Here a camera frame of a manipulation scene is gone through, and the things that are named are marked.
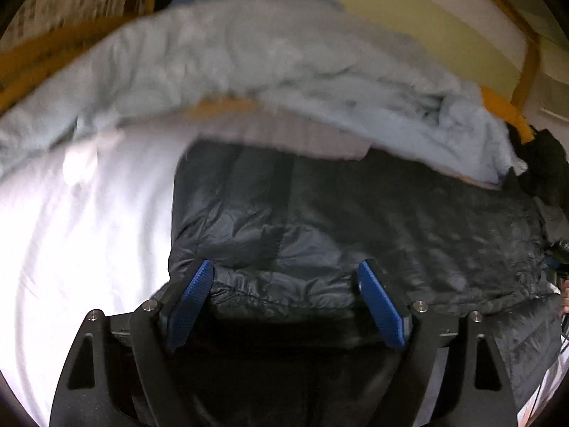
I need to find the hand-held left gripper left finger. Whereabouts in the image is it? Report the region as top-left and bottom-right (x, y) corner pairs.
(49, 258), (216, 427)

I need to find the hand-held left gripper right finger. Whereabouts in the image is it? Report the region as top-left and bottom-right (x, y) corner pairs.
(357, 258), (519, 427)

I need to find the black quilted down jacket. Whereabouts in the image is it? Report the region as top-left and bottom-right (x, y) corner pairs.
(166, 140), (566, 427)

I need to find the grey garment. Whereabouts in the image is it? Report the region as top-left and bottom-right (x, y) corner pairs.
(538, 196), (569, 250)

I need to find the dark green puffer jacket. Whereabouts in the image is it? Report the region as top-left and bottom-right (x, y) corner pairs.
(507, 128), (569, 214)

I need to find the white bed sheet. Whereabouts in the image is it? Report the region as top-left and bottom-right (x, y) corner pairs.
(0, 111), (371, 427)

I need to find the orange pillow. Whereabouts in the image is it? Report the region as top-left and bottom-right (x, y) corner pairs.
(480, 86), (535, 144)

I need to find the light blue duvet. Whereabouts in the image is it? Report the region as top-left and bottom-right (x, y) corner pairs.
(0, 0), (531, 188)

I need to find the brown patterned curtain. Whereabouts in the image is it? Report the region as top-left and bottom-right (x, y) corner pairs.
(9, 0), (134, 46)

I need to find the wooden bed frame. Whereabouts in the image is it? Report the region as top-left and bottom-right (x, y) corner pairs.
(0, 0), (542, 114)

